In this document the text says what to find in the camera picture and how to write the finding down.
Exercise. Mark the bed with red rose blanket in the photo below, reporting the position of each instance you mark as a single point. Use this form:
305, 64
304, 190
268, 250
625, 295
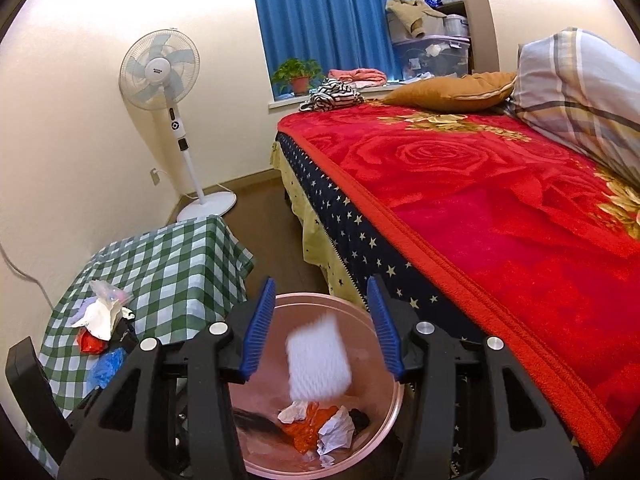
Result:
475, 200

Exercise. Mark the potted green plant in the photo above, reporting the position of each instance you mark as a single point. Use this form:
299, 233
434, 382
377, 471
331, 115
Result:
300, 83

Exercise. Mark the small black pouch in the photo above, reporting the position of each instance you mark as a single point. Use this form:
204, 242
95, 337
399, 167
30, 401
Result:
360, 420

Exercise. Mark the yellow star-print bed skirt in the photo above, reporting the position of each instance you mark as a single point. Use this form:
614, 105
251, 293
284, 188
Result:
312, 245

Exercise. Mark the pink plastic bin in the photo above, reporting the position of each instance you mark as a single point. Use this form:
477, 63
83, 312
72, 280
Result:
310, 315

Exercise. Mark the orange plastic bag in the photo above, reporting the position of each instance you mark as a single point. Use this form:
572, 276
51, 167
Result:
305, 432

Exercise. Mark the blue curtain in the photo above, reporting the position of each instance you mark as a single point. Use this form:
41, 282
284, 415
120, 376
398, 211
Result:
325, 20

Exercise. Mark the pink folded clothing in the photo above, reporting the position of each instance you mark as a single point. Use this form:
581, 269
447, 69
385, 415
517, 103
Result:
360, 76

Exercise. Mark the green checked tablecloth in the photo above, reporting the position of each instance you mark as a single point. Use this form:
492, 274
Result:
165, 260

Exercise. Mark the navy star-print mattress cover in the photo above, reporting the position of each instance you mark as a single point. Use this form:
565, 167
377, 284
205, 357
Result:
360, 240

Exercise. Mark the grey plaid pillow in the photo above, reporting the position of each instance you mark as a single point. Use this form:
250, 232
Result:
585, 85

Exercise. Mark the beige jacket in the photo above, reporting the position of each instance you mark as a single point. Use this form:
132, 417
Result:
412, 12

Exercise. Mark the orange-brown pillow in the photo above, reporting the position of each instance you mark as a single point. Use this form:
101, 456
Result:
450, 91

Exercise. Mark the clear plastic storage box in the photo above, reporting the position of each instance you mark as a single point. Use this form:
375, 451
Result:
440, 52

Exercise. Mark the small white paper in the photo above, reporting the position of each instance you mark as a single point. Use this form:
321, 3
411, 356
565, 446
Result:
292, 412
335, 430

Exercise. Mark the large white paper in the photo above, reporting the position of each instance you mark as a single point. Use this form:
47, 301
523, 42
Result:
102, 317

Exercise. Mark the black-white striped clothing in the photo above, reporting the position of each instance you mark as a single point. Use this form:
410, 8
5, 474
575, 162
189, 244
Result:
332, 95

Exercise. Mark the white window sill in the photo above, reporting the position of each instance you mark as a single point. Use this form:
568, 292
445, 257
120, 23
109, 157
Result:
285, 103

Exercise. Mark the white standing fan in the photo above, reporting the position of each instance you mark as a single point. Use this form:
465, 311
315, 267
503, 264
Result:
157, 67

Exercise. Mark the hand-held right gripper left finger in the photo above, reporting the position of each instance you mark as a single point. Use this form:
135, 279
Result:
257, 330

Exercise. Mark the white wall socket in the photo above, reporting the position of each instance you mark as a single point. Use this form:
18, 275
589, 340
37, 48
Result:
156, 177

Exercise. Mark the black packet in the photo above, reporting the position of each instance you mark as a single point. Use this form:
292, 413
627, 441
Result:
122, 337

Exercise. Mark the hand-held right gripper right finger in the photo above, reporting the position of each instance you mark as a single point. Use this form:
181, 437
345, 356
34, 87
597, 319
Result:
385, 330

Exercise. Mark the white lidded container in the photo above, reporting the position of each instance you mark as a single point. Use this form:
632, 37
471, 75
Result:
456, 26

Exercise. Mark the blue plastic bag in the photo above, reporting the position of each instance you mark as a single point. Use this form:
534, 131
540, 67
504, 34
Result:
105, 367

